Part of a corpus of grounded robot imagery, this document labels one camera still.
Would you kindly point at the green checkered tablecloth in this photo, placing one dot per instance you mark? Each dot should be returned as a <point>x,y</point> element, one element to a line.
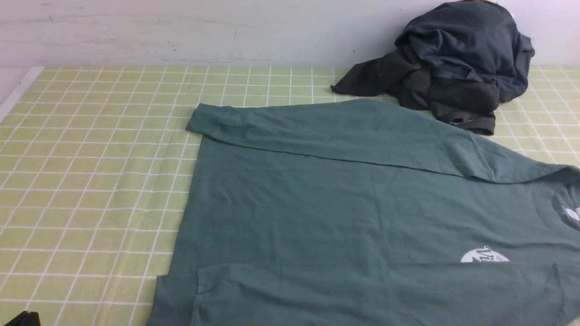
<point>97,163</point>

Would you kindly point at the green long-sleeve shirt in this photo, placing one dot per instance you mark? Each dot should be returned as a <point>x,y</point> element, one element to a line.
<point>363,213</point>

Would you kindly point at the dark grey clothes pile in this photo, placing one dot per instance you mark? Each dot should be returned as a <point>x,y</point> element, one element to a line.
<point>460,61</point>

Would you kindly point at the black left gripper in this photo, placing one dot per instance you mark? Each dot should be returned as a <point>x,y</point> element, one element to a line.
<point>25,318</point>

